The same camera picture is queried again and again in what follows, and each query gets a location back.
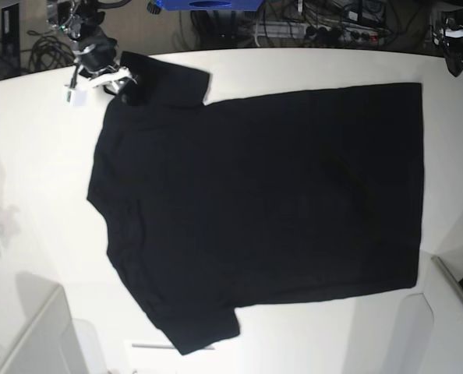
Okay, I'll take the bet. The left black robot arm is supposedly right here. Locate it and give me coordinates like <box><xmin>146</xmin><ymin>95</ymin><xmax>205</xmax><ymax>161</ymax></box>
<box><xmin>431</xmin><ymin>2</ymin><xmax>463</xmax><ymax>77</ymax></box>

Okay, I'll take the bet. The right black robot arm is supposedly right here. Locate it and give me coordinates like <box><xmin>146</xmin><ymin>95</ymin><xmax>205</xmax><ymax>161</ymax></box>
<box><xmin>46</xmin><ymin>1</ymin><xmax>135</xmax><ymax>105</ymax></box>

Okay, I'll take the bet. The black T-shirt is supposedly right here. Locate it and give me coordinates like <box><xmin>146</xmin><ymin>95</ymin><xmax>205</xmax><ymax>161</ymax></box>
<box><xmin>87</xmin><ymin>52</ymin><xmax>425</xmax><ymax>355</ymax></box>

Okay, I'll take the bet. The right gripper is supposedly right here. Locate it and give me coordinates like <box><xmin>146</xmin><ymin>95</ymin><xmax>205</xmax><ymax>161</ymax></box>
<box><xmin>73</xmin><ymin>42</ymin><xmax>137</xmax><ymax>96</ymax></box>

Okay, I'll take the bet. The white table divider panel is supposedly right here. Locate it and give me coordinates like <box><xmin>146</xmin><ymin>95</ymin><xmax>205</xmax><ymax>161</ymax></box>
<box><xmin>0</xmin><ymin>284</ymin><xmax>90</xmax><ymax>374</ymax></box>

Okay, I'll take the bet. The white slotted tray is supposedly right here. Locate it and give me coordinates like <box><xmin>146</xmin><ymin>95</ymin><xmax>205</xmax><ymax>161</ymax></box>
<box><xmin>125</xmin><ymin>340</ymin><xmax>178</xmax><ymax>373</ymax></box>

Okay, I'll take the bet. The blue box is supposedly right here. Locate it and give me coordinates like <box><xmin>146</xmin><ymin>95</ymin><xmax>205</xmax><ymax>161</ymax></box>
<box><xmin>154</xmin><ymin>0</ymin><xmax>263</xmax><ymax>12</ymax></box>

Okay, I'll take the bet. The white power strip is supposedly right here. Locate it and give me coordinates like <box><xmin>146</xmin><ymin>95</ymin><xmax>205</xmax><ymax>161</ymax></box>
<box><xmin>253</xmin><ymin>21</ymin><xmax>386</xmax><ymax>44</ymax></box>

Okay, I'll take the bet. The coiled black cable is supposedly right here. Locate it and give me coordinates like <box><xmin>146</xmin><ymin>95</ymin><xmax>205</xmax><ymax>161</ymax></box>
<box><xmin>24</xmin><ymin>30</ymin><xmax>76</xmax><ymax>73</ymax></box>

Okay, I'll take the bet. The black panel on floor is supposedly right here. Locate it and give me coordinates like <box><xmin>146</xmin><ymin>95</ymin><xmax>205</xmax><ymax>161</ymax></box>
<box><xmin>1</xmin><ymin>1</ymin><xmax>20</xmax><ymax>64</ymax></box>

